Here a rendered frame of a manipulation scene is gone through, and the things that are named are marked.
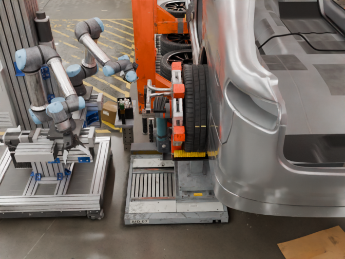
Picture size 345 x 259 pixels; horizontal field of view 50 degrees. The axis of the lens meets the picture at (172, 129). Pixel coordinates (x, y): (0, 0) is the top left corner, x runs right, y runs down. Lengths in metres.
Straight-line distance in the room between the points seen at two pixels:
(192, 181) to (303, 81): 1.17
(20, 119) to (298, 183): 2.02
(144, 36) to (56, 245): 1.74
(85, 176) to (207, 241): 1.14
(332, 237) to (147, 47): 2.08
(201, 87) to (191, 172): 0.90
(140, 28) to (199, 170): 1.25
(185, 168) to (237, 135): 1.48
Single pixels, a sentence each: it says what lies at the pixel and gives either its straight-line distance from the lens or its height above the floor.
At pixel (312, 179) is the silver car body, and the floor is 1.15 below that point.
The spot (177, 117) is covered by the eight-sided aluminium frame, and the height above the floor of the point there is 0.95.
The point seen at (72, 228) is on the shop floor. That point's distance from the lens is 3.14.
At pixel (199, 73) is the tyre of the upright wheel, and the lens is 2.59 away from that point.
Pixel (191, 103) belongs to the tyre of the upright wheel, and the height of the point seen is 1.06.
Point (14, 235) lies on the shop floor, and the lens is 3.24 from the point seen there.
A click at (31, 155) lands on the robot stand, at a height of 0.72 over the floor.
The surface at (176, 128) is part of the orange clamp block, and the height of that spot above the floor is 0.88.
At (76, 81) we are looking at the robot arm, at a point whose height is 0.95.
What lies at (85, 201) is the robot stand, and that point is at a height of 0.23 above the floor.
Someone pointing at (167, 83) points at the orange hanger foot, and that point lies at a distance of 3.27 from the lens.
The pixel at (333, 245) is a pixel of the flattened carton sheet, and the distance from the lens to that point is 3.17.
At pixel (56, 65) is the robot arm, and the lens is 2.35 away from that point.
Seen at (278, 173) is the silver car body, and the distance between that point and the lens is 1.83.
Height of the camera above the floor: 2.36
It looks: 36 degrees down
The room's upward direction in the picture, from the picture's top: straight up
